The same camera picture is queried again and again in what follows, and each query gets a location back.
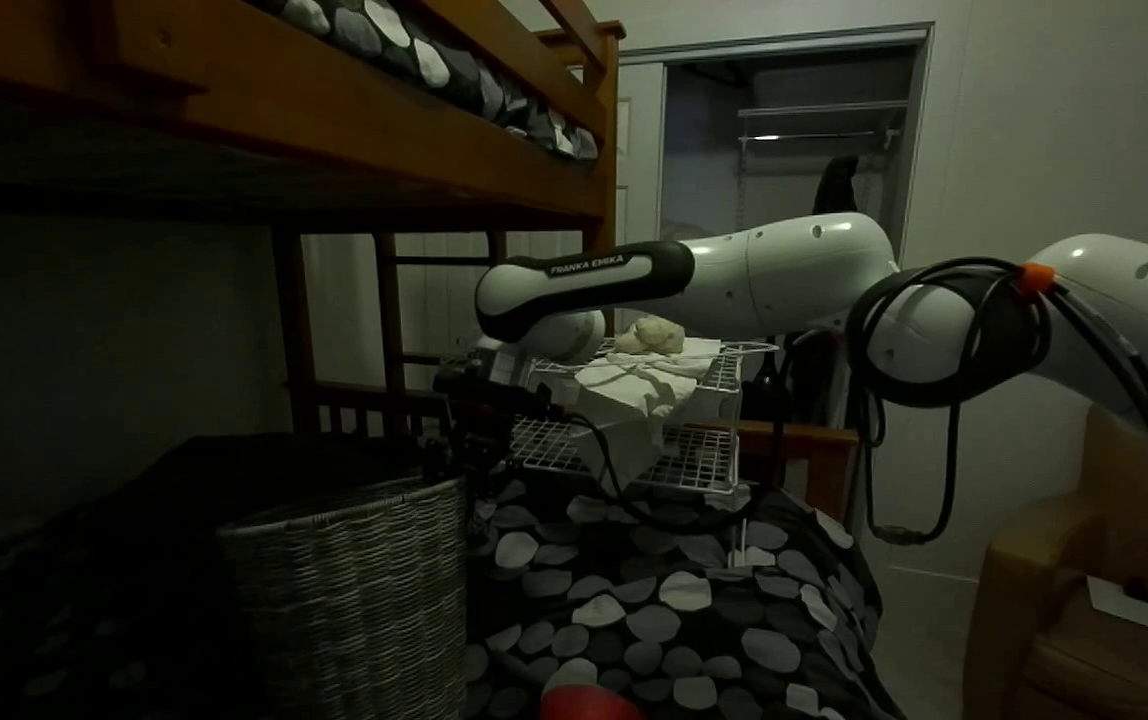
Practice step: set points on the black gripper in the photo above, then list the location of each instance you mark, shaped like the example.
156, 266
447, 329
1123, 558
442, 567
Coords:
487, 415

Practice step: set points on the grey woven laundry basket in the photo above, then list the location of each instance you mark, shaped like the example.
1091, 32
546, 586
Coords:
357, 600

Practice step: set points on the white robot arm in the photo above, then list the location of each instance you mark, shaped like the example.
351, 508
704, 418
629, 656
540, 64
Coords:
822, 272

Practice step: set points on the white crumpled cloth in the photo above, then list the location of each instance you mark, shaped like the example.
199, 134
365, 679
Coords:
652, 374

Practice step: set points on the red round object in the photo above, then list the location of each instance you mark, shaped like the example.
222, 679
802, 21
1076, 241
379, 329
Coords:
584, 700

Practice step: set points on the upper bunk spotted bedding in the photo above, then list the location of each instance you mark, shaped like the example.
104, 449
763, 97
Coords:
432, 61

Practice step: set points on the black grey spotted bedspread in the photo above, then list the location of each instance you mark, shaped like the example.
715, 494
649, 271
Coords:
127, 609

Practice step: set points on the dark hanging garment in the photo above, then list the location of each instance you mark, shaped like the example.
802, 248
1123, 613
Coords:
836, 184

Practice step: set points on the closet shelf with rod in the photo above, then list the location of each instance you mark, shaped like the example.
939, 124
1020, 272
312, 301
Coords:
853, 124

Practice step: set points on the white paper on armchair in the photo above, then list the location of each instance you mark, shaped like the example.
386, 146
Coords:
1115, 600

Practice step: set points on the white wire rack basket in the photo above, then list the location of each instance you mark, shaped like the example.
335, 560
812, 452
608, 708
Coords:
686, 459

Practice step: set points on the wooden bunk bed frame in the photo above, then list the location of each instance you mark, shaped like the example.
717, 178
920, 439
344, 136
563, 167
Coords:
218, 109

